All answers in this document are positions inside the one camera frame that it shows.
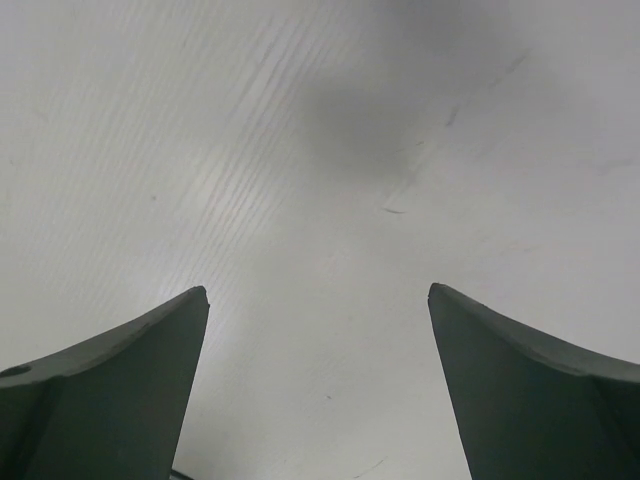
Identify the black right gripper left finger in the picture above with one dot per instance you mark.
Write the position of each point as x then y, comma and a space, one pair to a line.
110, 407

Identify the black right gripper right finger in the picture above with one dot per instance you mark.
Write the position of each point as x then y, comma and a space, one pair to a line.
529, 405

